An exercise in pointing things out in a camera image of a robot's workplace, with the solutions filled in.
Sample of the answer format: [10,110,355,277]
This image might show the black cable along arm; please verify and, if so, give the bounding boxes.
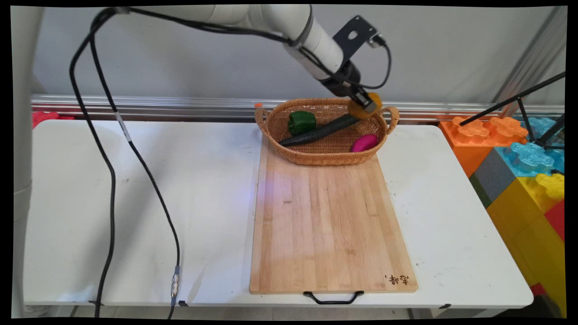
[93,6,357,86]

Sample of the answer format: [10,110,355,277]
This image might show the yellow giant building block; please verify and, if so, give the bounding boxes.
[486,173,567,317]

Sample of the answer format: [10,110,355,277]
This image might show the woven wicker basket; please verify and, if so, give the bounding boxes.
[254,98,400,166]

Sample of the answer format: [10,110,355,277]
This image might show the grey giant building block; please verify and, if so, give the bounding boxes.
[469,148,517,209]

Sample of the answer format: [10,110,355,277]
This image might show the green bell pepper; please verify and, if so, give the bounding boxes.
[288,111,317,136]

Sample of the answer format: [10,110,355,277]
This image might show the orange-yellow potato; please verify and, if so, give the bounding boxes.
[347,92,383,120]

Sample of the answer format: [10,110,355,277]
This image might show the black tripod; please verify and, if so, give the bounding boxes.
[459,72,566,151]

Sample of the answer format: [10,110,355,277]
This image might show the magenta sweet potato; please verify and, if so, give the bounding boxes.
[350,135,380,153]

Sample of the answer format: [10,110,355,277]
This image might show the red plastic object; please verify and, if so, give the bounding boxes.
[32,111,75,129]

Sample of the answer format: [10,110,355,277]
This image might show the dark green cucumber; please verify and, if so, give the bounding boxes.
[279,114,362,146]

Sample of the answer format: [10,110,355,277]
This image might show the thick black hanging cable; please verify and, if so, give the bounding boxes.
[69,7,119,319]

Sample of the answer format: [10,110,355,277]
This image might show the black cable with metal connector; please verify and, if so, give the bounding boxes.
[89,32,182,320]

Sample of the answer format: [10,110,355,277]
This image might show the blue giant building block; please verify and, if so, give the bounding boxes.
[494,117,565,178]

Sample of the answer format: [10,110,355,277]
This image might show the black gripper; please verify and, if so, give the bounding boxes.
[321,60,378,114]

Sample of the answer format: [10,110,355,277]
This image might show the wooden cutting board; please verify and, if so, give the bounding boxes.
[249,135,419,295]

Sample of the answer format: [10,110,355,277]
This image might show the red giant building block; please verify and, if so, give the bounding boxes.
[544,200,565,243]

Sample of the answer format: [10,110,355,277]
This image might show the orange giant building block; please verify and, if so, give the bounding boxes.
[439,116,529,178]

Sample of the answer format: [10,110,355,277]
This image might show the aluminium rail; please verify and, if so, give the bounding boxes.
[31,94,565,123]

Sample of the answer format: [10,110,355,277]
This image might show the black camera USB cable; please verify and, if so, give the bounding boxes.
[359,36,392,90]

